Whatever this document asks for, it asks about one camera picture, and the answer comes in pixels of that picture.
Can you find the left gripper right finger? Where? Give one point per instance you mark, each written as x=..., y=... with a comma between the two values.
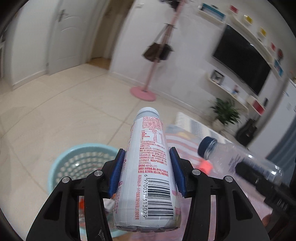
x=236, y=218

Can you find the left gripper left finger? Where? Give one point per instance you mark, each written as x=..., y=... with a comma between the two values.
x=58, y=219

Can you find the clear plastic bottle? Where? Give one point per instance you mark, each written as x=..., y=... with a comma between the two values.
x=225, y=157

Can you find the pink white drink bottle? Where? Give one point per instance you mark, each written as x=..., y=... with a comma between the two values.
x=146, y=198

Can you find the white room door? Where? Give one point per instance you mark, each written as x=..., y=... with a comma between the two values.
x=68, y=34

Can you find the blue grey curtain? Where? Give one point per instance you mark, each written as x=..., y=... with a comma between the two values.
x=283, y=155

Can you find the teal plastic laundry basket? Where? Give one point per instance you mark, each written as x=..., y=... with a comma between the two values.
x=77, y=163

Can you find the black acoustic guitar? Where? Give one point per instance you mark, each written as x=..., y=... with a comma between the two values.
x=245, y=134

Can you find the white refrigerator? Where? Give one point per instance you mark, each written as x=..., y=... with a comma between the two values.
x=278, y=124

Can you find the patterned pink tablecloth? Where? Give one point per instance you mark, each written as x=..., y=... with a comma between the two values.
x=146, y=179

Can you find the green potted plant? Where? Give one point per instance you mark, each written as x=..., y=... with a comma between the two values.
x=226, y=114

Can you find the small figurine on shelf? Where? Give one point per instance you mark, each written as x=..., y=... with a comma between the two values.
x=235, y=91

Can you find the framed butterfly picture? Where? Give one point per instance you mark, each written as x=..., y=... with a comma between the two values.
x=217, y=77

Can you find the pink coat rack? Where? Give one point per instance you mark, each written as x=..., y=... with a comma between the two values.
x=143, y=93

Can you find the black hanging handbag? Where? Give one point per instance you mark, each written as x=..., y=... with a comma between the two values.
x=164, y=47

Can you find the brown hanging handbag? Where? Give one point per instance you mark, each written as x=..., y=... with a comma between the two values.
x=152, y=50

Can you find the red white wall box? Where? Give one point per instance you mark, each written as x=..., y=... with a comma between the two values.
x=255, y=105

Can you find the white curved wall shelf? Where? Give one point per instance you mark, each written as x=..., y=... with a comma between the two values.
x=239, y=104

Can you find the black wall television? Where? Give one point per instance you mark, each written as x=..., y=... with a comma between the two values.
x=241, y=57

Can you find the white upper wall shelf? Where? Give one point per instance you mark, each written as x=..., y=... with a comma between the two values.
x=259, y=36

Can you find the white blue wall box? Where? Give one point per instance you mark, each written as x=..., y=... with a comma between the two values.
x=211, y=13

